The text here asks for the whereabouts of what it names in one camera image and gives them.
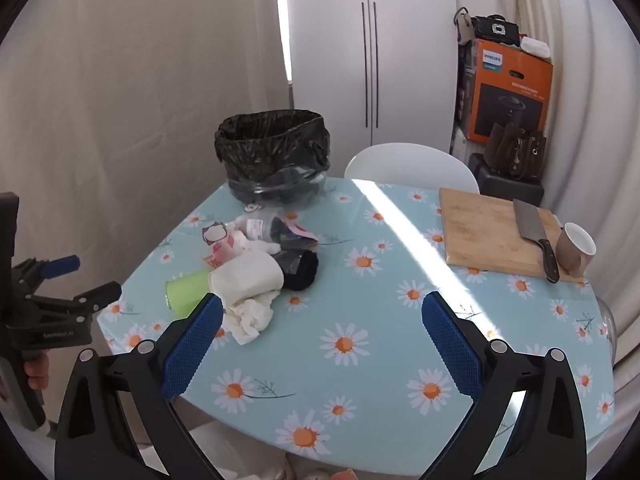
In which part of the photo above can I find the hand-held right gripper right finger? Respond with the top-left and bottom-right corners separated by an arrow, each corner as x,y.
421,290 -> 587,480

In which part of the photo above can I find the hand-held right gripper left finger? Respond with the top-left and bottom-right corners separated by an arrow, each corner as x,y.
54,291 -> 236,480

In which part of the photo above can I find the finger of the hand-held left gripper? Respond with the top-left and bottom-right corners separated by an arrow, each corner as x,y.
12,254 -> 81,285
25,282 -> 122,318

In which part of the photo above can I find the green plastic cup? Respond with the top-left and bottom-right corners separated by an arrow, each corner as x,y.
164,269 -> 213,319

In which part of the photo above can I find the white tissue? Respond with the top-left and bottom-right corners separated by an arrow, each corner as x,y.
215,290 -> 276,346

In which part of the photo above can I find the white paper wad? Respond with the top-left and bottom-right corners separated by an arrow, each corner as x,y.
207,252 -> 285,306

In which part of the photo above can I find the red snack wrapper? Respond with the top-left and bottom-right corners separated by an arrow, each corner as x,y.
202,232 -> 251,269

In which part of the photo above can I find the cartoon cat wrapper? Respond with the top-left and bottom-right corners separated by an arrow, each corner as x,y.
202,222 -> 236,249

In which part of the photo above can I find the clear plastic bag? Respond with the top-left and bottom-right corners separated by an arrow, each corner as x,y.
235,212 -> 281,241

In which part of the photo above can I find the dark wrapper with pink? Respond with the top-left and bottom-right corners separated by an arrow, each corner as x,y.
270,217 -> 319,252

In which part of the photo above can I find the clear plastic trash bin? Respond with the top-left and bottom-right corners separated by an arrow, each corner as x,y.
227,170 -> 329,207

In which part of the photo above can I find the black trash bag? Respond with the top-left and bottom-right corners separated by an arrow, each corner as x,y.
215,109 -> 331,196

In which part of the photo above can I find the blue daisy tablecloth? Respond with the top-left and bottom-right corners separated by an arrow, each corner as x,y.
97,177 -> 616,473

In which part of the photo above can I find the wooden cutting board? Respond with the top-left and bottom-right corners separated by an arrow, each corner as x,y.
439,187 -> 583,281

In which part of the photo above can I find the beige mug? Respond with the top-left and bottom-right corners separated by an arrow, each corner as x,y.
555,222 -> 597,279

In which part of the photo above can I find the clear plastic chair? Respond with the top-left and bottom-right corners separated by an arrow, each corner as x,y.
596,297 -> 617,361

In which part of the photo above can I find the beige curtain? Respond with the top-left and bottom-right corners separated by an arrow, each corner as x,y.
0,0 -> 293,411

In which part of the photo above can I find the white chair back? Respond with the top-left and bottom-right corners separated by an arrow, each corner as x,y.
344,143 -> 481,194

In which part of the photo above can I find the brown suede bag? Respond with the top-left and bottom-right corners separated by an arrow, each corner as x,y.
487,122 -> 547,182

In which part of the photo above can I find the orange cardboard box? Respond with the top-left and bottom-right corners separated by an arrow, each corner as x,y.
457,39 -> 554,153

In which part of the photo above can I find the white curtain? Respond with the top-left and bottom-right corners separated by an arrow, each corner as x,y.
450,0 -> 640,411

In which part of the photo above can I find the white wardrobe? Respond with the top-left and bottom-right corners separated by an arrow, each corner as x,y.
285,0 -> 458,181

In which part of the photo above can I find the white pouch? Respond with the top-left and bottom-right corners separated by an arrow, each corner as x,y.
519,35 -> 551,59

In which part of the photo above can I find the beige handbag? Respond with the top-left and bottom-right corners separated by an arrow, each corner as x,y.
454,7 -> 475,46

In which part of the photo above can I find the black handbag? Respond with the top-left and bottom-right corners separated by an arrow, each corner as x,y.
470,15 -> 521,46

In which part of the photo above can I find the cleaver with dark handle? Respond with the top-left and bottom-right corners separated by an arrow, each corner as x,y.
512,198 -> 561,284

